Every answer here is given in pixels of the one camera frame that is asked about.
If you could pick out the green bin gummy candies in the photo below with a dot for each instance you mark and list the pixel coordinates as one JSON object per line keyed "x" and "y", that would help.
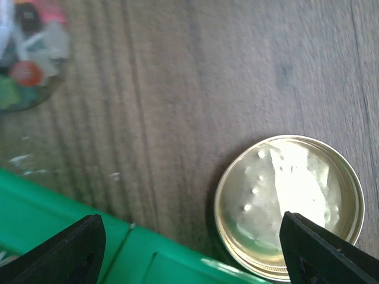
{"x": 48, "y": 238}

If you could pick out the clear plastic jar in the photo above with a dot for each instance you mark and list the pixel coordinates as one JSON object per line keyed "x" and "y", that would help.
{"x": 35, "y": 46}

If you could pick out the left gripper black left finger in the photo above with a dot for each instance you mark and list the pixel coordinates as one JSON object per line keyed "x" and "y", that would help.
{"x": 74, "y": 255}

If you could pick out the gold jar lid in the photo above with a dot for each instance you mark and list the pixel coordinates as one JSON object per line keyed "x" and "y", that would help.
{"x": 284, "y": 173}

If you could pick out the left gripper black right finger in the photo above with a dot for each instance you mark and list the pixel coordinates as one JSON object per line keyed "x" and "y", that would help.
{"x": 314, "y": 255}

